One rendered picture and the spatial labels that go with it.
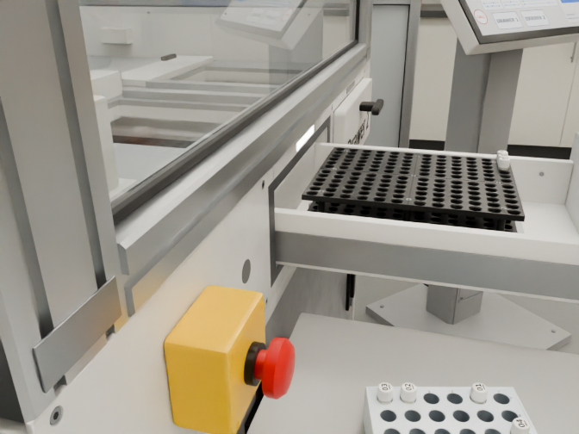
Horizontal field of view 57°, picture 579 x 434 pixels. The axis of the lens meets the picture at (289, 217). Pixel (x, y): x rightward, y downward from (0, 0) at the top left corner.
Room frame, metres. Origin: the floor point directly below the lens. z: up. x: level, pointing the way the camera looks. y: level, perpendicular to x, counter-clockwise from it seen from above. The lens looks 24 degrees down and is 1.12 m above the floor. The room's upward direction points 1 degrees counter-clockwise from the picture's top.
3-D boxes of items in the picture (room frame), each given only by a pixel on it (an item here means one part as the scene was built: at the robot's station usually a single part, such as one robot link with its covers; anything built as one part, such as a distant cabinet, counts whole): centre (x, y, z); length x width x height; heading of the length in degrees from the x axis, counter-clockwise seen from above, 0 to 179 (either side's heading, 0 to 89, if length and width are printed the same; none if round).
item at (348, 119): (0.92, -0.11, 0.87); 0.29 x 0.02 x 0.11; 164
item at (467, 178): (0.59, -0.14, 0.87); 0.22 x 0.18 x 0.06; 74
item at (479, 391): (0.34, -0.15, 0.79); 0.01 x 0.01 x 0.05
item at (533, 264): (0.59, -0.14, 0.86); 0.40 x 0.26 x 0.06; 74
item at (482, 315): (1.53, -0.59, 0.51); 0.50 x 0.45 x 1.02; 33
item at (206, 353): (0.30, 0.05, 0.88); 0.07 x 0.05 x 0.07; 164
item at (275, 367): (0.29, 0.01, 0.88); 0.04 x 0.03 x 0.04; 164
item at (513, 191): (0.56, -0.24, 0.90); 0.18 x 0.02 x 0.01; 164
